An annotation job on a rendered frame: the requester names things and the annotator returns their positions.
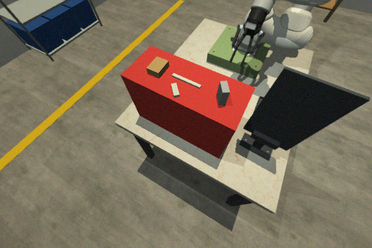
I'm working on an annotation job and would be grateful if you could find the tan rectangular block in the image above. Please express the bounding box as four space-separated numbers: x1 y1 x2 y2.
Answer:
146 56 169 78

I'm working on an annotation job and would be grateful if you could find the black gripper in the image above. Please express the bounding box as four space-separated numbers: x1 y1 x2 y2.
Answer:
230 8 267 66

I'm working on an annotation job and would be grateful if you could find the red tool chest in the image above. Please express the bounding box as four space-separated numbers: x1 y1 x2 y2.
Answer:
120 46 255 158

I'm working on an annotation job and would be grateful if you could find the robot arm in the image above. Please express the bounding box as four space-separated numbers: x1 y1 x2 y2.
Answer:
237 0 331 57

